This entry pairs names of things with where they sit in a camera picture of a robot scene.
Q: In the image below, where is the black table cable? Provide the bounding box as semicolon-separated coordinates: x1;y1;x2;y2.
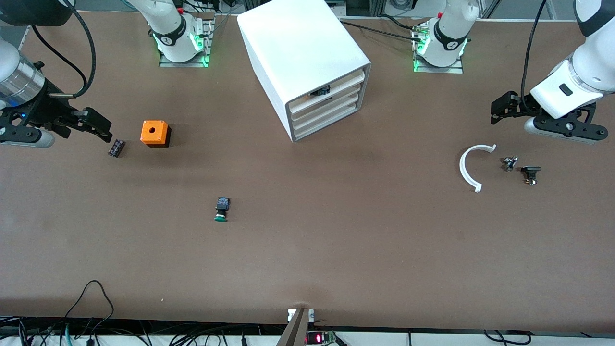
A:
339;21;426;43

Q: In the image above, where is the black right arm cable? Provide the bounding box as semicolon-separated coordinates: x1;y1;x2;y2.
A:
29;0;97;98

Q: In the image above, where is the black looped cable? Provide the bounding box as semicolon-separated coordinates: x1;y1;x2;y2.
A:
65;280;115;333

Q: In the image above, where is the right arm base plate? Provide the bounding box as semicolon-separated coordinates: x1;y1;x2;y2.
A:
159;13;215;68

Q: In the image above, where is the orange button box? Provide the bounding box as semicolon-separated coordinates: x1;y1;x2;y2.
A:
140;120;172;148

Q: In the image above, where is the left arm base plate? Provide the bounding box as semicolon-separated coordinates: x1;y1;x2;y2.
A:
412;22;465;74

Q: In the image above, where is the white cabinet drawer with handle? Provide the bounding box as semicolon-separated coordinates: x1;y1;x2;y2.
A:
290;70;363;117

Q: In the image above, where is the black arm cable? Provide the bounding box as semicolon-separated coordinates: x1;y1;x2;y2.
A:
521;0;549;113
29;0;97;98

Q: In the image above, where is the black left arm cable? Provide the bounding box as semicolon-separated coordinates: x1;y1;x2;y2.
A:
521;0;549;113

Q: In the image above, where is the white half ring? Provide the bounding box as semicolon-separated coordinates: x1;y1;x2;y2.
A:
459;144;497;193

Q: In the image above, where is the grey camera mount bar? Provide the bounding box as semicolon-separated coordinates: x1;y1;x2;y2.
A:
276;308;316;346

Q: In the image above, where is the green push button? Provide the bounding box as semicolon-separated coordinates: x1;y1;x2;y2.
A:
214;197;232;223

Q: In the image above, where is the small device with red light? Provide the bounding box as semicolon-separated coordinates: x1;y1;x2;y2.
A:
306;331;338;346

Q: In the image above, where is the small black switch part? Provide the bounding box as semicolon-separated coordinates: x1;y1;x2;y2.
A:
521;165;542;186

